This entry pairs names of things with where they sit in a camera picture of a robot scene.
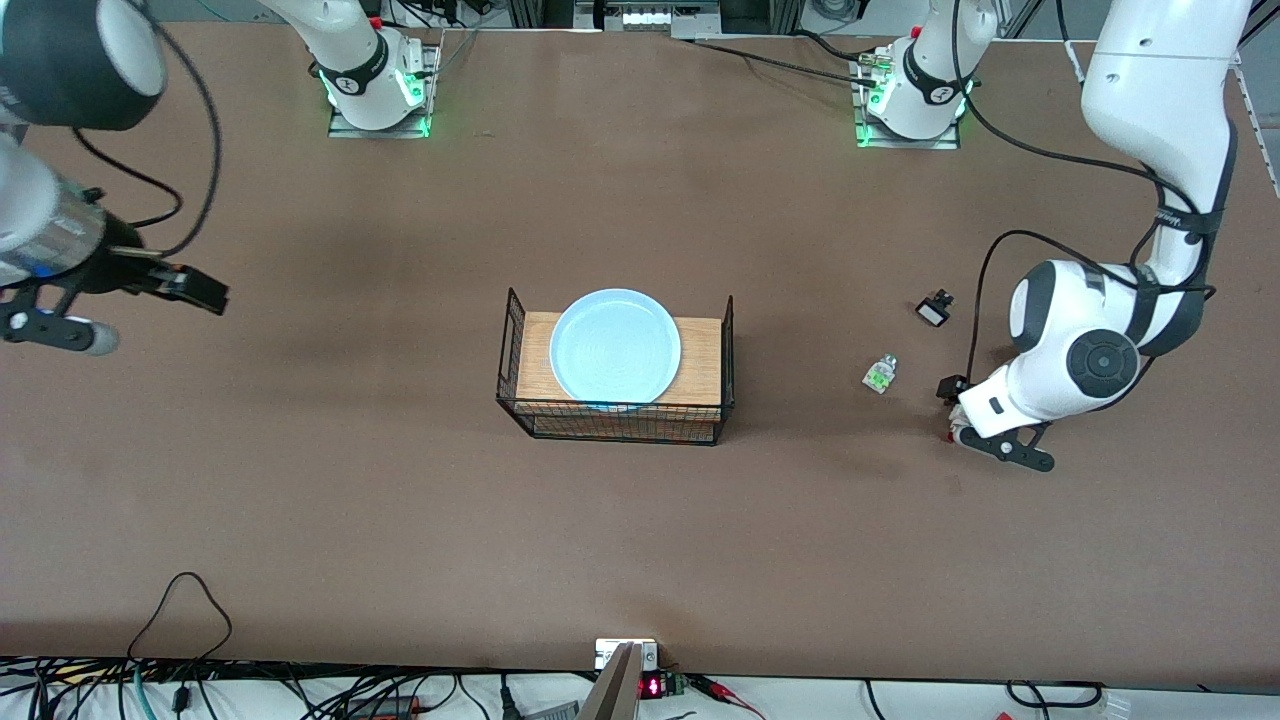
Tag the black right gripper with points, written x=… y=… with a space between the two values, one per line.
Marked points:
x=118 y=268

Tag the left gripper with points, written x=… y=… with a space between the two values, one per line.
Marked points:
x=950 y=388

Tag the red push button switch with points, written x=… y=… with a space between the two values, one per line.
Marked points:
x=953 y=435

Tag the light blue round plate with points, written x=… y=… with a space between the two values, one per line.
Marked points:
x=615 y=345

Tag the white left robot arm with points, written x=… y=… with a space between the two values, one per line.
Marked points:
x=1160 y=100

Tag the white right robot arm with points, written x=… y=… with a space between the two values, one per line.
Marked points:
x=350 y=50

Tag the black square white push button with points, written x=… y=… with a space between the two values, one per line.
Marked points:
x=933 y=313

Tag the green white contact block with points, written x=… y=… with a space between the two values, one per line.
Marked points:
x=879 y=376

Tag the wooden board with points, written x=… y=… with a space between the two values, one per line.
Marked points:
x=702 y=375

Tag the red clip test leads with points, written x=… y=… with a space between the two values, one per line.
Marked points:
x=725 y=690

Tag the red digit display module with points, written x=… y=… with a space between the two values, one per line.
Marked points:
x=652 y=687

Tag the black power adapter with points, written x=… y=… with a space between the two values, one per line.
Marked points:
x=385 y=707

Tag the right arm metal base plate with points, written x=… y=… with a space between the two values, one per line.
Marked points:
x=345 y=132

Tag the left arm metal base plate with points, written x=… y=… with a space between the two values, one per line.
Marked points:
x=950 y=140

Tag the silver metal bracket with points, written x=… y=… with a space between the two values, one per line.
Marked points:
x=610 y=650

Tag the grey camera stand bar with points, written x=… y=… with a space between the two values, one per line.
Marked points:
x=615 y=690

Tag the aluminium frame structure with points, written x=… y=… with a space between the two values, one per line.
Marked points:
x=645 y=18

